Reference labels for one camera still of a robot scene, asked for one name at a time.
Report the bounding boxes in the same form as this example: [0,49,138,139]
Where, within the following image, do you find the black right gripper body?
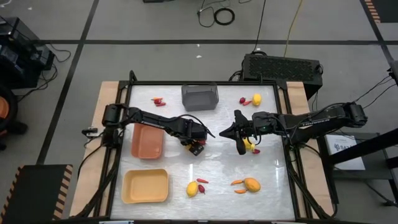
[234,109,266,156]

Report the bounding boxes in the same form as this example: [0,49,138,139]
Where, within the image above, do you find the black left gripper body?
[182,123,208,156]

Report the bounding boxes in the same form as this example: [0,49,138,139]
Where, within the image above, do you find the grey plastic basket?
[181,82,220,112]

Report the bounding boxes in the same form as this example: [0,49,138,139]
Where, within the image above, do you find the salmon plastic basket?
[131,123,165,160]

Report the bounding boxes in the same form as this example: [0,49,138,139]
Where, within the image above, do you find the black perforated computer case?
[241,53,323,100]

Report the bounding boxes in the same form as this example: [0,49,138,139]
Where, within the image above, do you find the yellow plastic basket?
[121,168,170,205]

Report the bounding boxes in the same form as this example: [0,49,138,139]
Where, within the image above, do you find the white printed sign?
[325,134,366,171]

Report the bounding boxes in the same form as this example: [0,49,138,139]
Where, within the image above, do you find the plywood table board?
[68,80,336,218]

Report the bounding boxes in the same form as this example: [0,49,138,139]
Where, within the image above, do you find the small grey black connector box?
[81,127,99,139]

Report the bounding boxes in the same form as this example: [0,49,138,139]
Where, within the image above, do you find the black metal stand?
[317,127,398,208]

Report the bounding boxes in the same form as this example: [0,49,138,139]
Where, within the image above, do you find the grey side table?
[323,132,398,181]

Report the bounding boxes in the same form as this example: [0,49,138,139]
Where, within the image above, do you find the black mat with hazard stripes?
[360,0,398,24]
[0,164,74,224]

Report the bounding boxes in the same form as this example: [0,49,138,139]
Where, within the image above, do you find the black and orange round machine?
[0,83,29,152]

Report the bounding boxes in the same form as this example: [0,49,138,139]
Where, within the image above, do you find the black equipment cart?
[0,15,56,90]

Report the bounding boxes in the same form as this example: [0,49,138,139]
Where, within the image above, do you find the black metal table frame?
[74,70,338,224]

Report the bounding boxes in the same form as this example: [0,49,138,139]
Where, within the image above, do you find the yellow cable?
[283,0,304,58]

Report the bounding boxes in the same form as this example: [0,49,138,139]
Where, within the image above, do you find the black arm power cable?
[76,141,105,180]

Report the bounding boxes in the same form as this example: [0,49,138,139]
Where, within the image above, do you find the coiled black cable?
[213,7,236,26]

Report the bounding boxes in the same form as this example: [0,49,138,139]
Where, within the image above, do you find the thin black cable with plug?
[197,0,233,28]

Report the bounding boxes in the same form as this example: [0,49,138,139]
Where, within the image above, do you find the black floor cable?
[354,76,393,103]
[17,43,72,103]
[360,83,398,110]

